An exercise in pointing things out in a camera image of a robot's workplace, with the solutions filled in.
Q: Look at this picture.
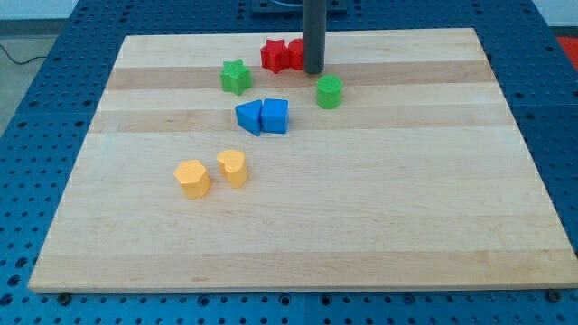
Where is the red star block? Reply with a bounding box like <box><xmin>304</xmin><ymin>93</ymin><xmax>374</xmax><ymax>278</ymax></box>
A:
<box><xmin>260</xmin><ymin>39</ymin><xmax>290</xmax><ymax>74</ymax></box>

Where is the red round block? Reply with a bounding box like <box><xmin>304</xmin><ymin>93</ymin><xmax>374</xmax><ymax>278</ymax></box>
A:
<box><xmin>288</xmin><ymin>38</ymin><xmax>303</xmax><ymax>70</ymax></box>

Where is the blue cube block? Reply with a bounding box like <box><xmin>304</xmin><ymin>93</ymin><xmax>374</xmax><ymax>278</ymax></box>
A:
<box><xmin>261</xmin><ymin>98</ymin><xmax>289</xmax><ymax>134</ymax></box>

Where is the yellow heart block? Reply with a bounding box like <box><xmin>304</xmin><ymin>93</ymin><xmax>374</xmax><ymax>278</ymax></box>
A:
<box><xmin>217</xmin><ymin>149</ymin><xmax>248</xmax><ymax>189</ymax></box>

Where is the blue triangle block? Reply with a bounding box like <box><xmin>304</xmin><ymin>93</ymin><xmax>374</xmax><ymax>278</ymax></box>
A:
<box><xmin>235</xmin><ymin>100</ymin><xmax>262</xmax><ymax>136</ymax></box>

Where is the green cylinder block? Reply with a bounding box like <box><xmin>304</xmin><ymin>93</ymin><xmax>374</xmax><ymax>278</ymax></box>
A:
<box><xmin>316</xmin><ymin>75</ymin><xmax>342</xmax><ymax>109</ymax></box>

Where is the yellow hexagon block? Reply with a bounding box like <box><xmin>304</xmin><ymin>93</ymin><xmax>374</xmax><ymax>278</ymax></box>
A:
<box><xmin>173</xmin><ymin>160</ymin><xmax>211</xmax><ymax>200</ymax></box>

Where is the green star block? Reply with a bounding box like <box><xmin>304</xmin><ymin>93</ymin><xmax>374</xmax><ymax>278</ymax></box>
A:
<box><xmin>219</xmin><ymin>59</ymin><xmax>252</xmax><ymax>96</ymax></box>

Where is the light wooden board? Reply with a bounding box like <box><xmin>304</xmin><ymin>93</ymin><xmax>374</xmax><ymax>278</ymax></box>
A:
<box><xmin>29</xmin><ymin>28</ymin><xmax>577</xmax><ymax>293</ymax></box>

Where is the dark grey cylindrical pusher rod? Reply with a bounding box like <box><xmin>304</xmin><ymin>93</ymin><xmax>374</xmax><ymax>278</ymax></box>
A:
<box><xmin>303</xmin><ymin>0</ymin><xmax>327</xmax><ymax>74</ymax></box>

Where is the black cable on floor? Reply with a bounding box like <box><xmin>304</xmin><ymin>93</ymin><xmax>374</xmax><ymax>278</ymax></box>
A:
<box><xmin>0</xmin><ymin>43</ymin><xmax>49</xmax><ymax>66</ymax></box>

